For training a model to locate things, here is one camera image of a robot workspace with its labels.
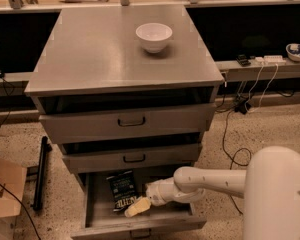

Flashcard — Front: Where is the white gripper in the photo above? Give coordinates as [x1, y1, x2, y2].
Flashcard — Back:
[124, 178, 205, 218]

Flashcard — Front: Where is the blue chip bag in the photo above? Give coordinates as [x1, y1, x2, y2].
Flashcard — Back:
[107, 170, 138, 212]

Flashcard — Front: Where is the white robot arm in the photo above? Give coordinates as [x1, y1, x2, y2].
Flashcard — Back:
[125, 146, 300, 240]

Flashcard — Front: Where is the bottom grey drawer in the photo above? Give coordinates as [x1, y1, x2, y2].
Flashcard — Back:
[71, 172, 206, 240]

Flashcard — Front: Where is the grey drawer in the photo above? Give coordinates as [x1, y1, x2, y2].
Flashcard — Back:
[71, 172, 206, 240]
[62, 143, 202, 173]
[39, 103, 215, 144]

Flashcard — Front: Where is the middle grey drawer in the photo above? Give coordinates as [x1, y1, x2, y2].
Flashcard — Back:
[62, 143, 202, 173]

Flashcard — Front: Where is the grey drawer cabinet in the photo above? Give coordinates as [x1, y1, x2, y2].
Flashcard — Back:
[24, 4, 225, 185]

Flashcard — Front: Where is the top grey drawer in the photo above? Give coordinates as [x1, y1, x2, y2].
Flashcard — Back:
[39, 103, 215, 144]

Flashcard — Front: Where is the black bar on floor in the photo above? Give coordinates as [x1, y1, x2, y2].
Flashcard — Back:
[33, 136, 49, 211]

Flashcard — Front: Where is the cardboard box left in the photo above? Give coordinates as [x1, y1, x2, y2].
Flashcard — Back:
[0, 152, 28, 240]

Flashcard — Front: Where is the black power adapter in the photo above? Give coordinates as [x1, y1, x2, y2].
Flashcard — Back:
[235, 101, 251, 115]

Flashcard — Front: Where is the white ceramic bowl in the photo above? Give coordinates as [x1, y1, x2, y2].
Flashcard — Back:
[135, 23, 173, 53]

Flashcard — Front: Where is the black remote on ledge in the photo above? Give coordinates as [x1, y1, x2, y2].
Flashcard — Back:
[237, 54, 251, 67]

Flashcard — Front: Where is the white power strip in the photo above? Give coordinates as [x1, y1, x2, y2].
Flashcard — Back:
[255, 55, 286, 64]

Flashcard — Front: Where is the blue white patterned bowl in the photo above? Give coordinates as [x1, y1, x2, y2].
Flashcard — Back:
[286, 43, 300, 62]

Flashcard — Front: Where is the black floor cable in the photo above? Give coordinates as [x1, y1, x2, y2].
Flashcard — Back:
[222, 108, 253, 215]

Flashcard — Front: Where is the black cable left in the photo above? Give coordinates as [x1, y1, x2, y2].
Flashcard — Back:
[0, 173, 43, 240]

